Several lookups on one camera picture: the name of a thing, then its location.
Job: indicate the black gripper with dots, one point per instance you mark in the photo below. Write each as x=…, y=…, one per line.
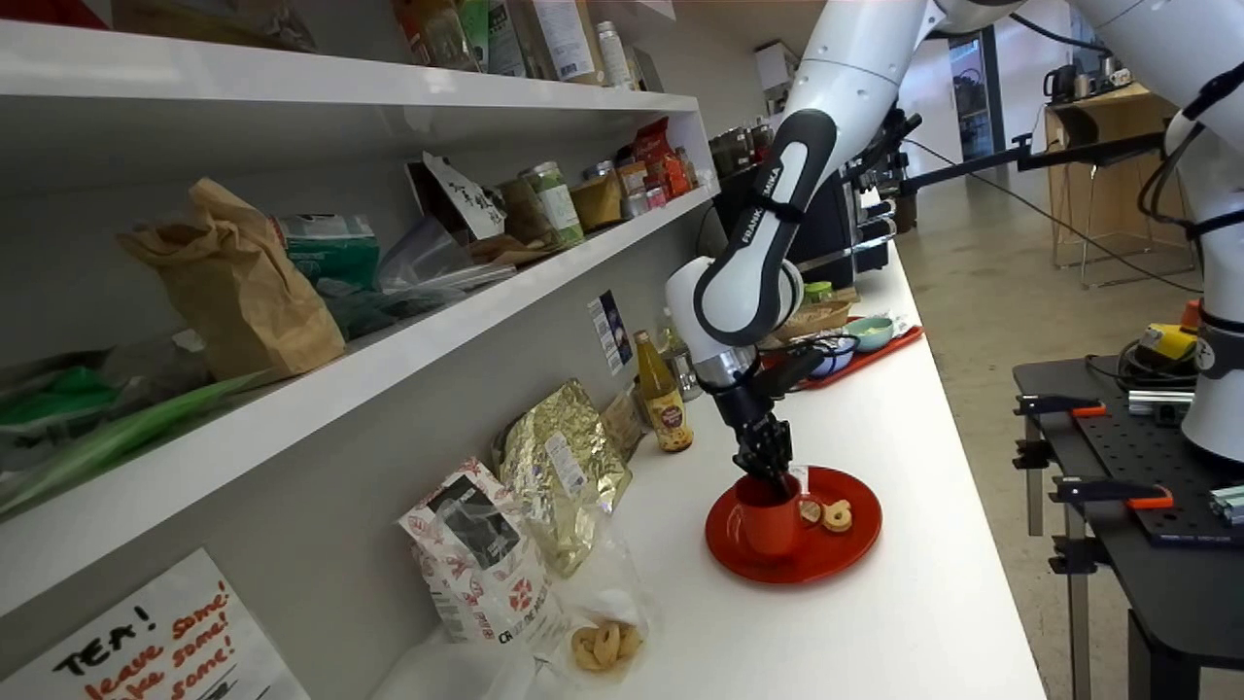
x=749, y=410

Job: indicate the red cup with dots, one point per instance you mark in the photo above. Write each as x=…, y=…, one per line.
x=768, y=528

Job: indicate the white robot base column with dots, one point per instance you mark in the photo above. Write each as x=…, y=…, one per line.
x=1213, y=199

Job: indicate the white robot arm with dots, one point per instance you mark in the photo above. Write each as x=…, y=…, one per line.
x=1188, y=52

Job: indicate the small pastry on plate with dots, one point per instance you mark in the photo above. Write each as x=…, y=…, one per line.
x=831, y=515

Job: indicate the red plate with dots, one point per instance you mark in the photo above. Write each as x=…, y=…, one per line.
x=803, y=533

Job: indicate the yellow juice bottle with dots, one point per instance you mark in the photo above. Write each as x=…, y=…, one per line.
x=662, y=397

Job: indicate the blue white bowl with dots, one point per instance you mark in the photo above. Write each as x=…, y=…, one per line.
x=836, y=354

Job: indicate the red tray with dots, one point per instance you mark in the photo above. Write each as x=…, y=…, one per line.
x=863, y=358

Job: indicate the teal small bowl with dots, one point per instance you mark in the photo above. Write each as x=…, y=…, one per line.
x=873, y=331

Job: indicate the gold foil bag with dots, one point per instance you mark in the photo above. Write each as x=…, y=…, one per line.
x=565, y=473

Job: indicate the clear bag with cookies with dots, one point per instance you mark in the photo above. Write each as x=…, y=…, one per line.
x=605, y=626

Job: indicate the white printed coffee bag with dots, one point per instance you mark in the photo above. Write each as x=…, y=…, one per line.
x=485, y=573

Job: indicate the green label jar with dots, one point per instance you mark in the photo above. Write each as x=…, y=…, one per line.
x=543, y=206

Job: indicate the black optical breadboard table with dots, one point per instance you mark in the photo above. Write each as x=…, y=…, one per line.
x=1178, y=573

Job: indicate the brown paper bag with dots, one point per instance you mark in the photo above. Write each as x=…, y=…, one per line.
x=236, y=286

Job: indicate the white tea sign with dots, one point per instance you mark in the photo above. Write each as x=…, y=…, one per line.
x=184, y=636

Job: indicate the green plastic packets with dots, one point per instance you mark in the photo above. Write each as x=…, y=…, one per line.
x=115, y=441

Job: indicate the orange handled clamp rear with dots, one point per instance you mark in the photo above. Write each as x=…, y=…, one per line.
x=1039, y=406

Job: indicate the orange handled clamp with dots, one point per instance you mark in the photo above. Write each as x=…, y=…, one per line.
x=1112, y=490
x=1039, y=406

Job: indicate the orange handled clamp front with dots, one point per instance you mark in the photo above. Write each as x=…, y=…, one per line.
x=1112, y=490

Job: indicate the white wall shelf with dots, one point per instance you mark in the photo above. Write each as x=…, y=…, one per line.
x=105, y=131

